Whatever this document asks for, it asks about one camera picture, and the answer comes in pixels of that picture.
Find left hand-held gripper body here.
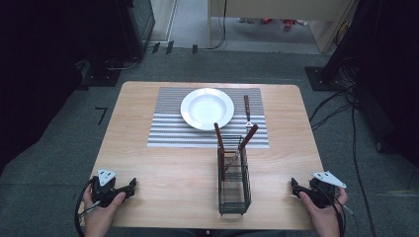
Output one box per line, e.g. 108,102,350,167
90,169,124,208

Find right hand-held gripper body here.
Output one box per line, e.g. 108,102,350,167
307,170,348,209

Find person's right hand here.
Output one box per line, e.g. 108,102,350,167
297,187,349,231

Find person's left hand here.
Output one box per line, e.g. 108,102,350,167
81,188,127,233

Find grey striped placemat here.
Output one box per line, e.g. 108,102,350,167
146,86,270,149

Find white round plate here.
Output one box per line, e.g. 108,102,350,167
180,87,235,131

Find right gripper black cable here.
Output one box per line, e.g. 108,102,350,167
314,179,355,237

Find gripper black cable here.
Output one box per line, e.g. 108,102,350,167
73,177,101,237
314,179,355,237

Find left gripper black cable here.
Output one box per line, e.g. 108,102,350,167
73,177,101,237

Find dark wire mesh cutlery basket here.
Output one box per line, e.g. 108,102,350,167
216,134,253,217

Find black floor cables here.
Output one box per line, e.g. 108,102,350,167
308,55,378,237

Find short brown-handled utensil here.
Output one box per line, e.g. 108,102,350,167
230,123,260,166

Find long brown-handled utensil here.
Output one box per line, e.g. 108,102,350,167
213,121,227,182

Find fork with brown handle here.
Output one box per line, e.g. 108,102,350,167
243,95,254,129

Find black stand base plate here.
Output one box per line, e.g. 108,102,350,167
78,58,124,91
303,66,348,92

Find hanging black cable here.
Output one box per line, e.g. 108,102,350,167
197,0,228,51

